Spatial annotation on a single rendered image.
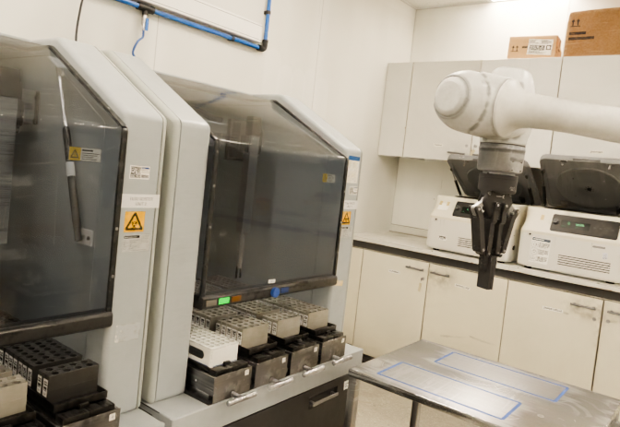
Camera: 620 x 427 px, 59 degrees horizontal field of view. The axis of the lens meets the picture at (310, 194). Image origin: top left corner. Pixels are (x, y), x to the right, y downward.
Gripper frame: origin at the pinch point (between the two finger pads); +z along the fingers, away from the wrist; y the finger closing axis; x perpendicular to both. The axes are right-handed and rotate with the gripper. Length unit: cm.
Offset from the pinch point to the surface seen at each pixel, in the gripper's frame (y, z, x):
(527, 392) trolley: 38, 36, 15
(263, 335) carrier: -17, 34, 65
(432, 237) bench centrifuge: 160, 20, 189
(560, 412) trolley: 36, 36, 3
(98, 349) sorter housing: -66, 29, 49
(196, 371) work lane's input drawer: -40, 38, 55
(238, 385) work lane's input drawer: -30, 42, 51
